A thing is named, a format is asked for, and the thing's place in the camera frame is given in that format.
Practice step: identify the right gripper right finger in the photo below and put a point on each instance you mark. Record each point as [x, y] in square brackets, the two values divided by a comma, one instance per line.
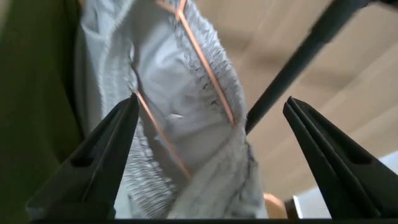
[351, 186]

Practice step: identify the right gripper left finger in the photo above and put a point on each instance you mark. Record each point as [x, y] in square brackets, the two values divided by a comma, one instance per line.
[87, 180]

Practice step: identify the black clothes rack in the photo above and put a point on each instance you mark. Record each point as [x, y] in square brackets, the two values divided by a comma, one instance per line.
[289, 71]

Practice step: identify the green printed shirt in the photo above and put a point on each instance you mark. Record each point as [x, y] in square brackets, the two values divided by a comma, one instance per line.
[31, 93]

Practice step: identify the beige curtain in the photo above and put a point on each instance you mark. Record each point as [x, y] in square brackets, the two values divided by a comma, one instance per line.
[342, 93]

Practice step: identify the pale grey garment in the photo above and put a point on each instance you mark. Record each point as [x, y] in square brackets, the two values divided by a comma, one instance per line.
[174, 93]

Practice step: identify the pink clothes hanger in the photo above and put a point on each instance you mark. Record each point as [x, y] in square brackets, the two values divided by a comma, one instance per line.
[205, 62]

